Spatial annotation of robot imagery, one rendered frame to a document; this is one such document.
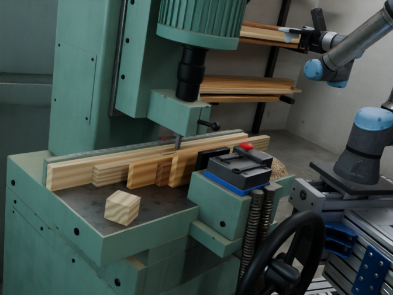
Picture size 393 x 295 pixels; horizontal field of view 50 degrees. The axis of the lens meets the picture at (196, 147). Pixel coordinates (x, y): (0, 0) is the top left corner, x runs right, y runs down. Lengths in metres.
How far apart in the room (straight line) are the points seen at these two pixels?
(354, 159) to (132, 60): 0.82
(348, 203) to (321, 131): 3.29
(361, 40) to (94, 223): 1.08
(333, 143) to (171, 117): 3.82
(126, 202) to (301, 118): 4.25
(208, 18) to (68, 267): 0.63
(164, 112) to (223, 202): 0.27
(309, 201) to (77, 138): 0.75
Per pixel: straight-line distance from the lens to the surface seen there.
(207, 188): 0.84
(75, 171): 0.85
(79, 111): 1.10
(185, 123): 0.91
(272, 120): 4.86
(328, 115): 4.70
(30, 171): 1.16
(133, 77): 0.98
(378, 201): 1.59
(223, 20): 0.86
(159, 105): 0.97
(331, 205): 1.45
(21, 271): 1.30
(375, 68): 4.44
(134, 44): 0.98
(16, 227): 1.26
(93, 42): 1.04
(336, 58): 1.56
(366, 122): 1.45
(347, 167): 1.48
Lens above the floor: 1.29
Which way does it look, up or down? 20 degrees down
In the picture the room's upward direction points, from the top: 11 degrees clockwise
